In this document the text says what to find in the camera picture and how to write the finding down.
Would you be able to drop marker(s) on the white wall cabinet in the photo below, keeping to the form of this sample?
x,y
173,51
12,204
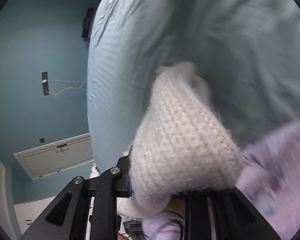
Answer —
x,y
27,212

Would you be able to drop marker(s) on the lilac sleeved forearm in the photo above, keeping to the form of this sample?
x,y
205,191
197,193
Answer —
x,y
271,178

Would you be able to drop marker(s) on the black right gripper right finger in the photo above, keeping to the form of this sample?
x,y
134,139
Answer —
x,y
224,214

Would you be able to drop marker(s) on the white puffy duvet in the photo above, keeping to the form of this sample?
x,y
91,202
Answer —
x,y
94,171

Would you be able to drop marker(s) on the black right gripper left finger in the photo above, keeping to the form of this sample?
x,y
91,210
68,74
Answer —
x,y
85,203

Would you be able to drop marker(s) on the white knitted sweater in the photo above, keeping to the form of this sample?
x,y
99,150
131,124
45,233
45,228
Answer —
x,y
180,145

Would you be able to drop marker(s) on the light blue bed sheet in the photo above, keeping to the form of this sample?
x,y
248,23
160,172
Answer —
x,y
248,51

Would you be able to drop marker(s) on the black wall socket strip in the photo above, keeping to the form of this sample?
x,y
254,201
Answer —
x,y
45,84

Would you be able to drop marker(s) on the white bedroom door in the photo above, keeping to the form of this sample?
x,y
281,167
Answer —
x,y
56,157

